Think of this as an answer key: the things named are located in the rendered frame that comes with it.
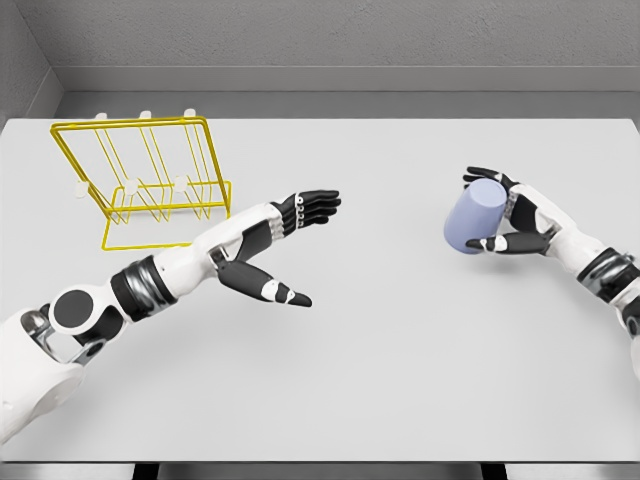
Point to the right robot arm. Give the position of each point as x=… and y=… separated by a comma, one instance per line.
x=607, y=280

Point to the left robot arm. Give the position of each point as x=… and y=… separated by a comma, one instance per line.
x=90, y=310

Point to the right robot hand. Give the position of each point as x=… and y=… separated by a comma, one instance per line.
x=530, y=210

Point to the lavender cup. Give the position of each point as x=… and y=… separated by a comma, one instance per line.
x=472, y=216

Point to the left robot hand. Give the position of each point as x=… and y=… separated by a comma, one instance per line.
x=250, y=227

